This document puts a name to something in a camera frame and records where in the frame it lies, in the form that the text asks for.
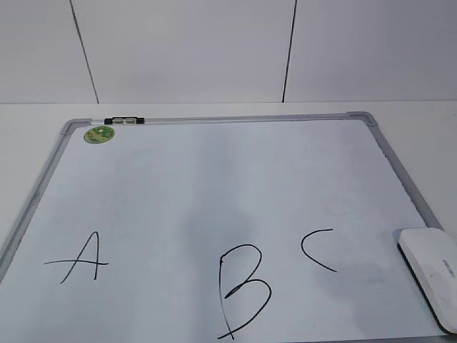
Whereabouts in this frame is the white board with grey frame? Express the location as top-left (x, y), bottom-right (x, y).
top-left (1, 114), bottom-right (446, 342)

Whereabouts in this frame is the white board eraser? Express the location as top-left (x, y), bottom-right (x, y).
top-left (394, 227), bottom-right (456, 334)

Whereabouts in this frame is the black silver marker pen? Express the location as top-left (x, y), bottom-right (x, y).
top-left (104, 116), bottom-right (145, 125)

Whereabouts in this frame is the green round magnet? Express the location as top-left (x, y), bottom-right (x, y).
top-left (84, 126), bottom-right (115, 144)

